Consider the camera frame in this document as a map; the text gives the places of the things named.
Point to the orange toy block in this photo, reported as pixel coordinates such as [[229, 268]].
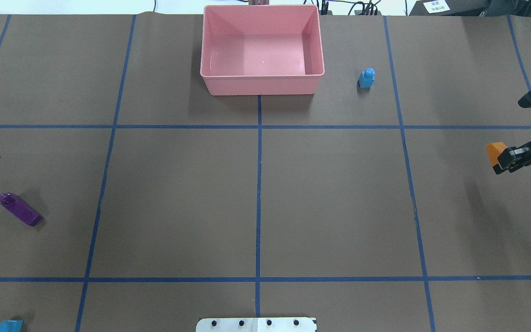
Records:
[[494, 150]]

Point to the small blue toy block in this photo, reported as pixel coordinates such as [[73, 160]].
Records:
[[367, 78]]

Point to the purple long toy block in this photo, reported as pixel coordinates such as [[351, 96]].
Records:
[[20, 209]]

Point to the long blue toy block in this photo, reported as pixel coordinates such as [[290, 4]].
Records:
[[11, 325]]

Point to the pink plastic box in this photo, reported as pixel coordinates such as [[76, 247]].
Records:
[[261, 50]]

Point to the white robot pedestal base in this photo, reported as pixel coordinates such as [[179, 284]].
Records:
[[256, 324]]

